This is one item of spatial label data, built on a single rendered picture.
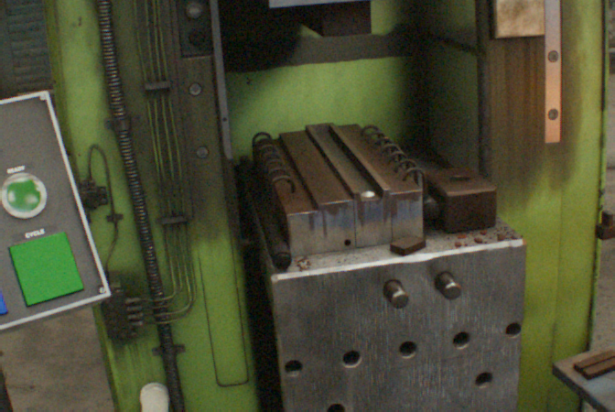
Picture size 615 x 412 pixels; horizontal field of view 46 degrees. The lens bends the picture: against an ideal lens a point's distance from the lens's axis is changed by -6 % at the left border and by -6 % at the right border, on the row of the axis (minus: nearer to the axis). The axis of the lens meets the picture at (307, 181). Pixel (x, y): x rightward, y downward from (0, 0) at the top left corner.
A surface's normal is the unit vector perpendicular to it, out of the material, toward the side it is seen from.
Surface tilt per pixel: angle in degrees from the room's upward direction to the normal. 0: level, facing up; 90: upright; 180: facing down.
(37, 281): 60
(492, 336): 90
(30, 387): 0
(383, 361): 90
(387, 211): 90
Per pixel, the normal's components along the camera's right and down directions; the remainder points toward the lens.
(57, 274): 0.45, -0.29
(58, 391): -0.07, -0.95
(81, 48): 0.17, 0.30
